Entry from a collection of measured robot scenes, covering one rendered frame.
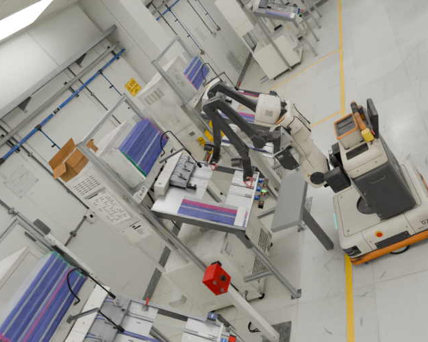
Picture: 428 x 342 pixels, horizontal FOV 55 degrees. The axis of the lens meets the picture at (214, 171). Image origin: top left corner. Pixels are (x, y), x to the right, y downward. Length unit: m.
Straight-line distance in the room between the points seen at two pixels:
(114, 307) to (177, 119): 2.36
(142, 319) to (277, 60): 5.92
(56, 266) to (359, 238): 1.93
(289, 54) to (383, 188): 5.07
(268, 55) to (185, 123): 3.63
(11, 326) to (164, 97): 2.69
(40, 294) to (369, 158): 1.99
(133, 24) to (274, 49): 2.62
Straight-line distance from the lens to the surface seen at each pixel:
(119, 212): 3.19
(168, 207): 3.09
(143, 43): 6.23
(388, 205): 2.89
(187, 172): 3.31
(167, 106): 4.25
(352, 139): 2.76
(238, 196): 3.22
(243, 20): 7.48
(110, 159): 3.04
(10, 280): 2.48
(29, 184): 4.36
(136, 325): 2.46
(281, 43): 7.51
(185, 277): 3.52
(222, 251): 3.20
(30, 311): 2.28
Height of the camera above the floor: 2.19
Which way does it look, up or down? 21 degrees down
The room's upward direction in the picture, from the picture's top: 41 degrees counter-clockwise
